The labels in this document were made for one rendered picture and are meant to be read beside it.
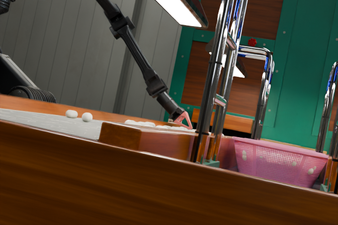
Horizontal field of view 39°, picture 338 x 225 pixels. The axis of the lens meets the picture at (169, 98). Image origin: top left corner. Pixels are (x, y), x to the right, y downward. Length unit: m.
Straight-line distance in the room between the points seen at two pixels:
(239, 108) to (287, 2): 0.58
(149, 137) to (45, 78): 4.60
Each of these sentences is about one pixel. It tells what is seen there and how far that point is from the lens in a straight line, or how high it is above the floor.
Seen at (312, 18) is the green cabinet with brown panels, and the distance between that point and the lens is 2.45.
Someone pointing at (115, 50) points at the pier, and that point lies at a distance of 4.57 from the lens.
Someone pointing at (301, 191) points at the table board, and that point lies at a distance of 0.53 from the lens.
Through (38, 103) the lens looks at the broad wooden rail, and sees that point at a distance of 1.08.
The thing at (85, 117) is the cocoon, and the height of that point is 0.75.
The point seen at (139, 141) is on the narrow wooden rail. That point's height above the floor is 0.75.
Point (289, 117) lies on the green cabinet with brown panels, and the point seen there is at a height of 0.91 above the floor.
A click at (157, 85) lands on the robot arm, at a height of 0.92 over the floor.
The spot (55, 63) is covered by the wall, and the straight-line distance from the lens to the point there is 5.14.
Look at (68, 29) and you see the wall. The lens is 5.13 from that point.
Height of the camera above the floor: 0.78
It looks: 2 degrees up
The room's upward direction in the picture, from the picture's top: 11 degrees clockwise
